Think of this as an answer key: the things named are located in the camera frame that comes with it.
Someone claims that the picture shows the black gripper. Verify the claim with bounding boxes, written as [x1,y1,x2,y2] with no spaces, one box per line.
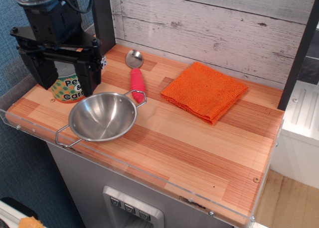
[10,26,107,97]

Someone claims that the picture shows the orange cloth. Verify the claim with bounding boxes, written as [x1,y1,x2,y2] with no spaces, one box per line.
[160,62,248,124]

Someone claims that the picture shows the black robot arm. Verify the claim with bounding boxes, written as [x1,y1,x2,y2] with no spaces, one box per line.
[10,0,104,97]

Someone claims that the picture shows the peas and carrots can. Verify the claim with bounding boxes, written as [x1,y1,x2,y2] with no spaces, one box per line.
[50,62,84,103]

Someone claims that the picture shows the grey toy fridge cabinet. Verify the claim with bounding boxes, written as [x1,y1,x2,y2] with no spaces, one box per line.
[46,141,234,228]

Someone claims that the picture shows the silver dispenser panel with buttons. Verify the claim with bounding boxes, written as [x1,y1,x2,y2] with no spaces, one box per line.
[103,186,164,228]

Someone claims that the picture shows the clear acrylic edge guard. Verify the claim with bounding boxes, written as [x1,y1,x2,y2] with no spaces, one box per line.
[4,103,283,228]

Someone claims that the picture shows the white side cabinet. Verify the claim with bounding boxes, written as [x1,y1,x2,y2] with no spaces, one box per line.
[271,81,319,188]

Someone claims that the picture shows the dark grey shelf post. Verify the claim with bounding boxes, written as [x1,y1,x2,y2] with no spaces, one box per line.
[92,0,116,55]

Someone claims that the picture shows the steel pot with handles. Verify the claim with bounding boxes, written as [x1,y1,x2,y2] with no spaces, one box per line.
[55,90,147,148]

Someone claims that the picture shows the spoon with pink handle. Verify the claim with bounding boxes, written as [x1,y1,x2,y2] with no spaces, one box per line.
[126,50,146,103]

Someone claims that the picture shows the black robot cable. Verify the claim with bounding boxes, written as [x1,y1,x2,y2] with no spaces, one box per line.
[59,0,93,13]

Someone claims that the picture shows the dark right frame post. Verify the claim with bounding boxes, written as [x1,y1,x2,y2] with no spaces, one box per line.
[277,0,319,111]

